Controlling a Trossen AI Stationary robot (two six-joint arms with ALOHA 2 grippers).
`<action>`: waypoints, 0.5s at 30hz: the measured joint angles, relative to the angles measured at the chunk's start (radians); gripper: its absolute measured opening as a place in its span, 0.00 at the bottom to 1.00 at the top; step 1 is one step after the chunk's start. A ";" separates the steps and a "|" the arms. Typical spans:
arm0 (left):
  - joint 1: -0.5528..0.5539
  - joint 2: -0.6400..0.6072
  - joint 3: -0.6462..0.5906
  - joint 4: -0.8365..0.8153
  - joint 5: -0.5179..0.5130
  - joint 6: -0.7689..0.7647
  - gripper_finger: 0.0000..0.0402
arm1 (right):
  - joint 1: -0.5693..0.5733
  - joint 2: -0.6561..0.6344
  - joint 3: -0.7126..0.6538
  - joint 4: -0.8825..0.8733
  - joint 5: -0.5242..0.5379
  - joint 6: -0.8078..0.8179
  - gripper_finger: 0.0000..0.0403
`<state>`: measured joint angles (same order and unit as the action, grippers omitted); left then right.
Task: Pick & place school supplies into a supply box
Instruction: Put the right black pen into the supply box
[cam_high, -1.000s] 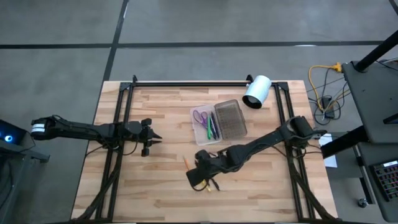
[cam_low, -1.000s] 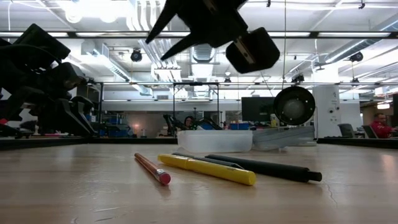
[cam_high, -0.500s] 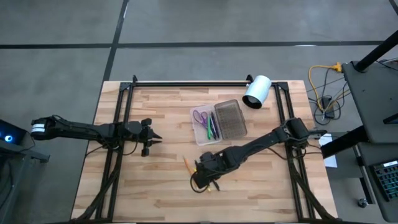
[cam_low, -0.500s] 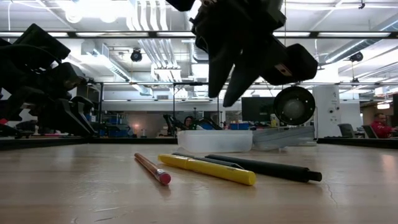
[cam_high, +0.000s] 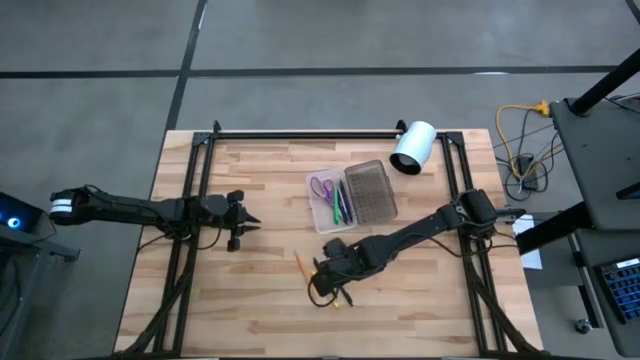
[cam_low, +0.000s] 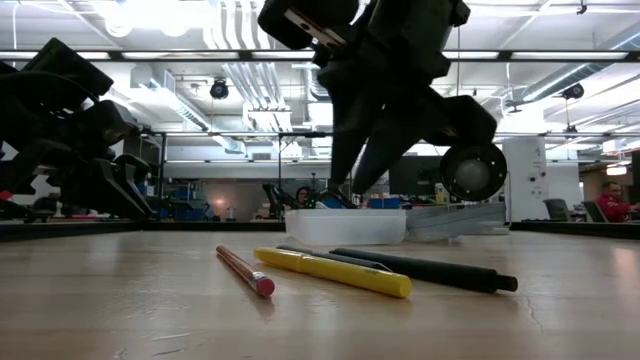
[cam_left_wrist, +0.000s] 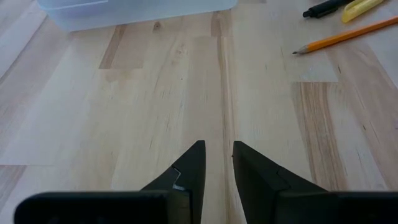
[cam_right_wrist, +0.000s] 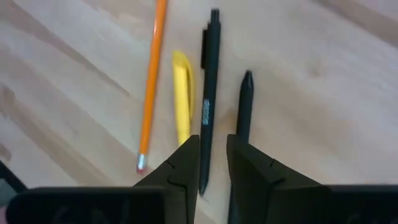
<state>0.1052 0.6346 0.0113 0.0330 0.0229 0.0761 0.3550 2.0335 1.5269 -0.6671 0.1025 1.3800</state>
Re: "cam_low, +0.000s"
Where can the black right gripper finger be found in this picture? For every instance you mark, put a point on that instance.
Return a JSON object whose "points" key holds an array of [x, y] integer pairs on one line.
{"points": [[347, 140], [387, 150]]}

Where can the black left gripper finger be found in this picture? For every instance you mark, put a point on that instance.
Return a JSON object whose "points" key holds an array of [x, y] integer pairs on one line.
{"points": [[137, 172], [117, 192]]}

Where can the clear plastic supply box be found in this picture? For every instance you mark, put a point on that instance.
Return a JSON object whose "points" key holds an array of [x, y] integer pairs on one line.
{"points": [[345, 227]]}

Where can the smoky grey box lid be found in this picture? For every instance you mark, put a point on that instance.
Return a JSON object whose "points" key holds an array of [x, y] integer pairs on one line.
{"points": [[450, 222]]}

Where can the thin dark grey pen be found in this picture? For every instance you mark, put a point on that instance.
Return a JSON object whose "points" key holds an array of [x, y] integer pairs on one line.
{"points": [[330, 256]]}

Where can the yellow highlighter pen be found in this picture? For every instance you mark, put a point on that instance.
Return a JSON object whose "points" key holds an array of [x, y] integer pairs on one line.
{"points": [[340, 272]]}

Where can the thick black marker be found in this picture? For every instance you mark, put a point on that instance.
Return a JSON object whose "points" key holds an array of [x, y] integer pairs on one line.
{"points": [[440, 272]]}

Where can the orange pencil with pink eraser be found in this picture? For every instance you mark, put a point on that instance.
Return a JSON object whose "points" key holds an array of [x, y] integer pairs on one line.
{"points": [[245, 271]]}

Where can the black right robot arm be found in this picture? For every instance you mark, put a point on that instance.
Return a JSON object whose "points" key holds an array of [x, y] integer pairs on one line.
{"points": [[410, 35]]}

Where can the black monitor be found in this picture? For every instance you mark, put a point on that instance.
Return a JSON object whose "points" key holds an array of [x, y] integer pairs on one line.
{"points": [[420, 180]]}

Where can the blue storage bin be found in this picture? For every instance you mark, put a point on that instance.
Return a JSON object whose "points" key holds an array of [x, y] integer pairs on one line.
{"points": [[385, 203]]}

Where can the person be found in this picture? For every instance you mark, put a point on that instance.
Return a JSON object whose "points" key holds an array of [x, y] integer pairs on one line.
{"points": [[303, 196], [612, 205]]}

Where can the cylindrical spot lamp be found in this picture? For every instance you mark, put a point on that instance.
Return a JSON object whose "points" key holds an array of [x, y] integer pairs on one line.
{"points": [[472, 172]]}

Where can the black overhead light bar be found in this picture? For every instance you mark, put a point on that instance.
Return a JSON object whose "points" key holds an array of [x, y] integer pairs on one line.
{"points": [[150, 55]]}

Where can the black ceiling spotlight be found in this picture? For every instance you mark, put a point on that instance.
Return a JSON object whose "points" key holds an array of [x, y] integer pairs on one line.
{"points": [[573, 91], [219, 90]]}

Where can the grey office chair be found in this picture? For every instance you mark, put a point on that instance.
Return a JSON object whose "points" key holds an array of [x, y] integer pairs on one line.
{"points": [[557, 210]]}

